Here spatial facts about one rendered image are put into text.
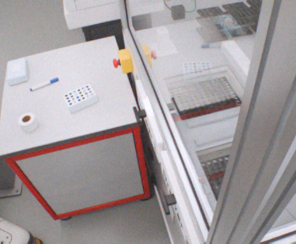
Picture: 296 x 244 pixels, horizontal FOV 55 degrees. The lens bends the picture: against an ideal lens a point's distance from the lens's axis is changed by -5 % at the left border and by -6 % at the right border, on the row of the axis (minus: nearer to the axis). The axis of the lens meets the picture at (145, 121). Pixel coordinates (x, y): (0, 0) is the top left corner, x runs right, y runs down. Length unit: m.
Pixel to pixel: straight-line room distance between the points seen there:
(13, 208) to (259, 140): 1.84
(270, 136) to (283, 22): 0.10
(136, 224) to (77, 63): 0.94
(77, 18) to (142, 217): 1.15
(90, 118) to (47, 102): 0.23
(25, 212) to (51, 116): 0.87
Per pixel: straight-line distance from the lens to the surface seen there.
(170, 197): 0.78
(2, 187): 2.08
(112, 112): 1.18
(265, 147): 0.27
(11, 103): 1.40
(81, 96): 1.23
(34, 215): 1.93
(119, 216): 1.78
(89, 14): 1.63
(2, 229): 1.65
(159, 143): 0.86
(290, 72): 0.21
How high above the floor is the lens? 1.62
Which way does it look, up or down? 49 degrees down
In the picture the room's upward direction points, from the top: 7 degrees counter-clockwise
